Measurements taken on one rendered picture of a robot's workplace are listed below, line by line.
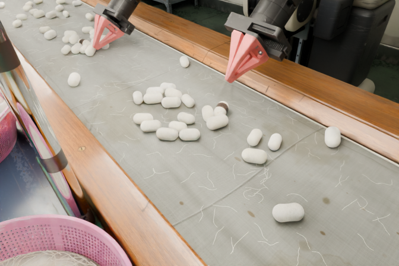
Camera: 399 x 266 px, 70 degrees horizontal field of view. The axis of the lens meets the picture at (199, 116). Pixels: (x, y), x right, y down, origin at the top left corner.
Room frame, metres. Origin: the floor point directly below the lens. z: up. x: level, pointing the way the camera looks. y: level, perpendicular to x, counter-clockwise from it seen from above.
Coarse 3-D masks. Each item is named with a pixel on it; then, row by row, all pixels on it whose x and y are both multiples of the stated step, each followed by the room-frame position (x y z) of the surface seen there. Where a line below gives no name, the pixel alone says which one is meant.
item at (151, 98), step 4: (144, 96) 0.44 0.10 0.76; (148, 96) 0.44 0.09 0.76; (152, 96) 0.44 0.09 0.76; (156, 96) 0.44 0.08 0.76; (160, 96) 0.44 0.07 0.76; (144, 100) 0.43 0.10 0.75; (148, 100) 0.43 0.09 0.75; (152, 100) 0.43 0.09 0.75; (156, 100) 0.43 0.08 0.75; (160, 100) 0.43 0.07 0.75
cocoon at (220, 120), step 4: (216, 116) 0.36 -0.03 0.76; (220, 116) 0.36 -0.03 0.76; (224, 116) 0.36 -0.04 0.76; (208, 120) 0.36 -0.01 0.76; (212, 120) 0.36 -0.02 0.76; (216, 120) 0.36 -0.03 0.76; (220, 120) 0.36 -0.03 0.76; (224, 120) 0.36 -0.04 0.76; (228, 120) 0.36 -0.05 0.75; (208, 124) 0.35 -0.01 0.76; (212, 124) 0.35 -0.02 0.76; (216, 124) 0.35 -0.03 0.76; (220, 124) 0.35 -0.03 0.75; (224, 124) 0.36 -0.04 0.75; (212, 128) 0.35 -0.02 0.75; (216, 128) 0.35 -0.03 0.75
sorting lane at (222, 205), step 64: (0, 0) 1.18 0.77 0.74; (64, 64) 0.61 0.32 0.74; (128, 64) 0.60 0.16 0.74; (192, 64) 0.59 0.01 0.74; (128, 128) 0.37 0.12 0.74; (256, 128) 0.35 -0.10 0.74; (320, 128) 0.35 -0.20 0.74; (192, 192) 0.23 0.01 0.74; (256, 192) 0.23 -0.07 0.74; (320, 192) 0.22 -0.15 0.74; (384, 192) 0.22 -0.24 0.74; (256, 256) 0.14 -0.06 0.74; (320, 256) 0.14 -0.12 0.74; (384, 256) 0.14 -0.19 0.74
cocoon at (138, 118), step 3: (135, 114) 0.39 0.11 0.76; (138, 114) 0.38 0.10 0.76; (141, 114) 0.38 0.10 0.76; (144, 114) 0.38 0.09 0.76; (147, 114) 0.38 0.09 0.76; (150, 114) 0.38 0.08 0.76; (135, 117) 0.38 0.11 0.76; (138, 117) 0.38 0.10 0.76; (141, 117) 0.38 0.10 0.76; (144, 117) 0.38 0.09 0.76; (147, 117) 0.38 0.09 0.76; (150, 117) 0.38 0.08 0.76; (135, 120) 0.37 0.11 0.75; (138, 120) 0.37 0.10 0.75; (141, 120) 0.37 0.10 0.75; (144, 120) 0.37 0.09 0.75; (147, 120) 0.37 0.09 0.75; (150, 120) 0.37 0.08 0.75; (138, 123) 0.37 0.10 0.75
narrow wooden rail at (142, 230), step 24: (48, 96) 0.44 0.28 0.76; (72, 120) 0.37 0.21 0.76; (72, 144) 0.31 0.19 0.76; (96, 144) 0.31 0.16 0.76; (72, 168) 0.26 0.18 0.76; (96, 168) 0.26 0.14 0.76; (120, 168) 0.26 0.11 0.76; (96, 192) 0.22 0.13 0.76; (120, 192) 0.22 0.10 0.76; (120, 216) 0.18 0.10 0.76; (144, 216) 0.18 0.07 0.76; (120, 240) 0.16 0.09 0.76; (144, 240) 0.15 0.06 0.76; (168, 240) 0.15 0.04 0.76; (144, 264) 0.13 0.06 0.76; (168, 264) 0.13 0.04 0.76; (192, 264) 0.13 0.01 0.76
